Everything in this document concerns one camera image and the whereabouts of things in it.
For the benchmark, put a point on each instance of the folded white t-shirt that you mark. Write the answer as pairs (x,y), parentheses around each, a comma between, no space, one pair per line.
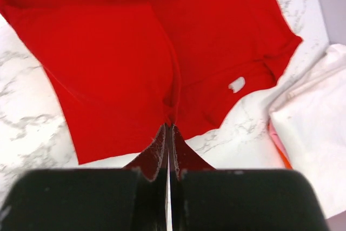
(309,120)

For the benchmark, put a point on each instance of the red t-shirt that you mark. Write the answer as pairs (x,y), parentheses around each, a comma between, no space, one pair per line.
(123,68)

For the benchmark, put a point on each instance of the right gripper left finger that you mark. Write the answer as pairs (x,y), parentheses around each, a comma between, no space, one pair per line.
(128,198)

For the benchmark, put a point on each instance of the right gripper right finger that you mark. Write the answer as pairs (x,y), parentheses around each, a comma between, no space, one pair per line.
(204,198)

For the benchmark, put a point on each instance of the folded orange t-shirt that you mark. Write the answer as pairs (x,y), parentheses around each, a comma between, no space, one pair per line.
(286,162)

